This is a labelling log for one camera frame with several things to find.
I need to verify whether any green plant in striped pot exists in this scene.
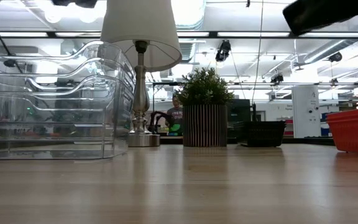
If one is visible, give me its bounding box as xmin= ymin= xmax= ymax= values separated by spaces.
xmin=174 ymin=67 xmax=234 ymax=147

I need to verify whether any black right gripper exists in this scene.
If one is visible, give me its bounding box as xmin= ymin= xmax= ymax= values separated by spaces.
xmin=283 ymin=0 xmax=358 ymax=37

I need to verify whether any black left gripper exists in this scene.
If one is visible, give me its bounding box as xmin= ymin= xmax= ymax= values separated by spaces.
xmin=50 ymin=0 xmax=98 ymax=9

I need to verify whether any black plastic basket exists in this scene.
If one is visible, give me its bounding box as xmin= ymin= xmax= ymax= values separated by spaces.
xmin=235 ymin=120 xmax=287 ymax=147

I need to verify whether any clear plastic bin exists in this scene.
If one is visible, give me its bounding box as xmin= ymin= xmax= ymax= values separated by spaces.
xmin=0 ymin=40 xmax=135 ymax=147
xmin=0 ymin=76 xmax=136 ymax=161
xmin=0 ymin=58 xmax=136 ymax=155

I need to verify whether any black hanging camera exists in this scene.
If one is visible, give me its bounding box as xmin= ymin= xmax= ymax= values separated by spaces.
xmin=270 ymin=73 xmax=285 ymax=85
xmin=214 ymin=39 xmax=232 ymax=63
xmin=328 ymin=51 xmax=344 ymax=63

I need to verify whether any white pillar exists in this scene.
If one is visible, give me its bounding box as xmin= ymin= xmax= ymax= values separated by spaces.
xmin=291 ymin=85 xmax=322 ymax=139

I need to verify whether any white-shade chrome table lamp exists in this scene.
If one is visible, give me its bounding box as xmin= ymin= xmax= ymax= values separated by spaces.
xmin=100 ymin=0 xmax=183 ymax=147

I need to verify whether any black monitor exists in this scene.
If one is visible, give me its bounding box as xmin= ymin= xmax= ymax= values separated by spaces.
xmin=227 ymin=98 xmax=252 ymax=123

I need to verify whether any person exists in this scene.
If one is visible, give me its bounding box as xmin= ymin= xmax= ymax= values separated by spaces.
xmin=166 ymin=95 xmax=185 ymax=137

